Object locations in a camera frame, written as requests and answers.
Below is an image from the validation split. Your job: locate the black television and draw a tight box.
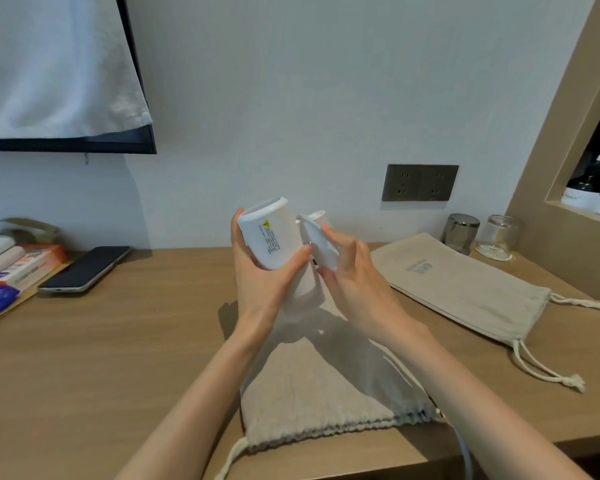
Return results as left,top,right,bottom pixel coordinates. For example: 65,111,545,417
0,0,157,155

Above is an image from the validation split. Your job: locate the person's right hand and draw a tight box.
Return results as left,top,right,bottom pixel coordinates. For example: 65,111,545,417
317,224,431,348

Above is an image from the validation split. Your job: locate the round gold-rimmed coaster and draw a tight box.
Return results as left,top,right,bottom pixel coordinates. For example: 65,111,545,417
475,244,515,262

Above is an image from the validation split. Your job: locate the person's right forearm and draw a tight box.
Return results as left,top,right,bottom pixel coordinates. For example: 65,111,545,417
389,319,593,480

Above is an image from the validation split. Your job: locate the round beige dish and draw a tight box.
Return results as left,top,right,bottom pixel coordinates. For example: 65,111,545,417
0,217,61,245

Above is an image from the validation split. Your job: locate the white cloth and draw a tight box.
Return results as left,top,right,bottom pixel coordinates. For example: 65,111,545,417
0,0,153,141

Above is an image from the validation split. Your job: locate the pink flat packet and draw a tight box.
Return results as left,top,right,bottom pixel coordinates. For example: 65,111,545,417
0,246,26,285

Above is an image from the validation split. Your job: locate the wooden niche frame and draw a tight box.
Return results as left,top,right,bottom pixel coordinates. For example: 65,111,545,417
505,0,600,313

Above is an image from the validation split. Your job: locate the dark grey wall socket panel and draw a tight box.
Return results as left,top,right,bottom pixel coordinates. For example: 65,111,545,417
381,163,460,203

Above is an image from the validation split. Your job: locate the black smartphone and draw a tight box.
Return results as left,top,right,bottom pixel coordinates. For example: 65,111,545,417
37,245,133,295

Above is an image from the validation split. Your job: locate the person's left forearm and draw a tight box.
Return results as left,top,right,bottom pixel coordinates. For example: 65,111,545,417
115,329,276,480

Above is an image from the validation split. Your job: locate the clear glass cup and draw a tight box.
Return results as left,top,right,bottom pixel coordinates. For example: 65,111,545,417
475,214,523,262

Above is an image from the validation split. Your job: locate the grey smoked glass cup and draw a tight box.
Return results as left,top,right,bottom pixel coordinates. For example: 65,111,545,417
439,213,481,255

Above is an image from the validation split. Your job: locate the person's left hand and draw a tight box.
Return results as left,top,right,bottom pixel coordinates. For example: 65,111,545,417
229,208,314,341

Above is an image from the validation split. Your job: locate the beige drawstring bag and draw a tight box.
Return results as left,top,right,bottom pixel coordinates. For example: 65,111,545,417
369,232,600,394
215,274,451,480

